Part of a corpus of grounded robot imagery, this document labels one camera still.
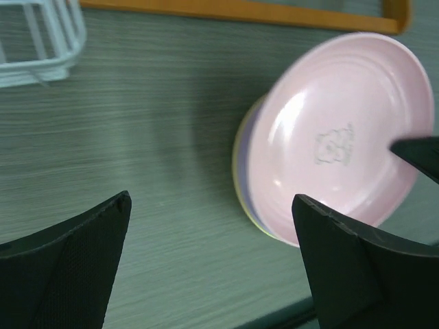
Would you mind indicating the purple plate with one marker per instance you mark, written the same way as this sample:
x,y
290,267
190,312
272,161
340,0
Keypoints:
x,y
245,171

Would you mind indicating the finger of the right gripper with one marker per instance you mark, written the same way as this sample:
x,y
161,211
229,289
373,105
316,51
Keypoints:
x,y
421,153

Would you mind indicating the pink plate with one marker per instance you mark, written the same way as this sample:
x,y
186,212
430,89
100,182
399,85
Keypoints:
x,y
326,127

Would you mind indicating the white wire dish rack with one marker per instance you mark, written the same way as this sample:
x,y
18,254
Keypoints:
x,y
41,41

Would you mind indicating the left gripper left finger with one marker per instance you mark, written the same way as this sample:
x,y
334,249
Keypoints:
x,y
62,276

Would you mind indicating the orange yellow plate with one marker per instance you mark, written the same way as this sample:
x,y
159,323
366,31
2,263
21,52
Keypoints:
x,y
236,171

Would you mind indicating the orange wooden shelf rack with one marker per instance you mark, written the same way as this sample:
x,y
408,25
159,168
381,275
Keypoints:
x,y
395,17

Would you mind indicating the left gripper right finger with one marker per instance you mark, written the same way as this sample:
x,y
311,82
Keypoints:
x,y
361,276

